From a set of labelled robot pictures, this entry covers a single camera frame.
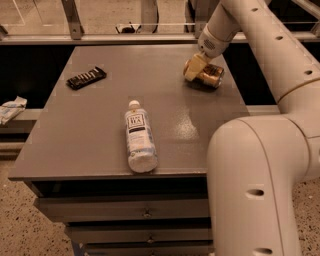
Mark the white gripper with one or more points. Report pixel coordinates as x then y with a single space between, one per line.
210 45

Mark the orange soda can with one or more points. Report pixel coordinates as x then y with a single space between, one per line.
211 75

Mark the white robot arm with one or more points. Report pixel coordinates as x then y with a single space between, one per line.
254 161

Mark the black object behind railing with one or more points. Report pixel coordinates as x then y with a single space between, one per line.
127 29

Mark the black snack bar wrapper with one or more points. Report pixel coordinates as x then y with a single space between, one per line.
82 80

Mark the white tea bottle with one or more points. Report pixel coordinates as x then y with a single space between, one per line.
142 156

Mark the top grey drawer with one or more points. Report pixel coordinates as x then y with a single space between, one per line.
120 208

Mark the grey drawer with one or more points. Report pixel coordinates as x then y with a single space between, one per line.
120 208
140 233
198 248

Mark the grey drawer cabinet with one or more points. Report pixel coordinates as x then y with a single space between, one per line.
122 163

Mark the white crumpled packet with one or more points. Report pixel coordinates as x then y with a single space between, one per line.
11 109

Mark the middle grey drawer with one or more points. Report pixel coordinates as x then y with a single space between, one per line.
140 233

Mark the bottom grey drawer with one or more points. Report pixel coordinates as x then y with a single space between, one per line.
198 248

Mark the grey metal railing frame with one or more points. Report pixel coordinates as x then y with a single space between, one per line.
84 22

